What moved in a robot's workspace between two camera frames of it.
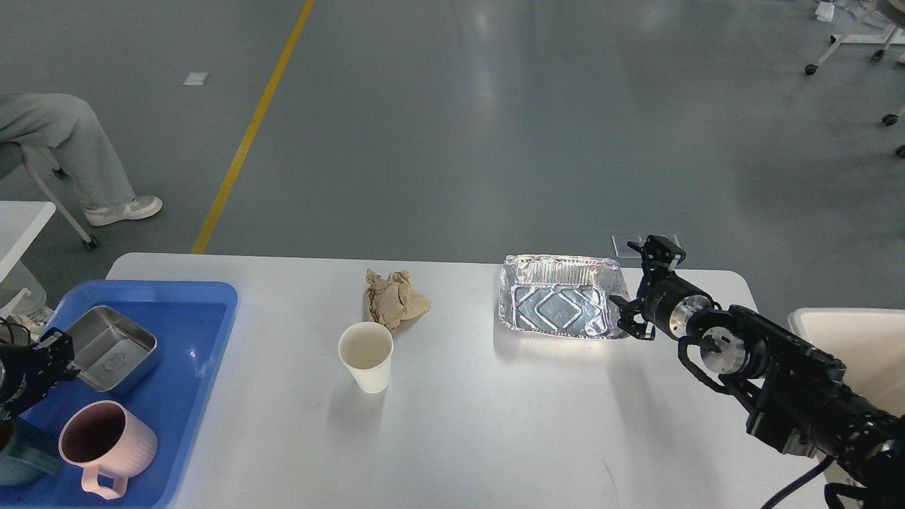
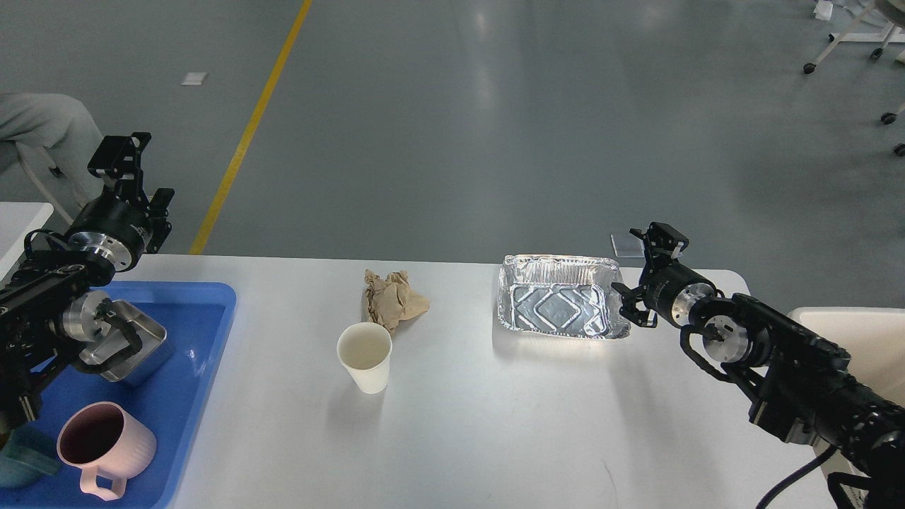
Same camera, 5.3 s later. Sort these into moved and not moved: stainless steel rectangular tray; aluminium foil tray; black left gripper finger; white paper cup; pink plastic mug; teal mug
Moved: black left gripper finger; stainless steel rectangular tray
Not moved: aluminium foil tray; white paper cup; teal mug; pink plastic mug
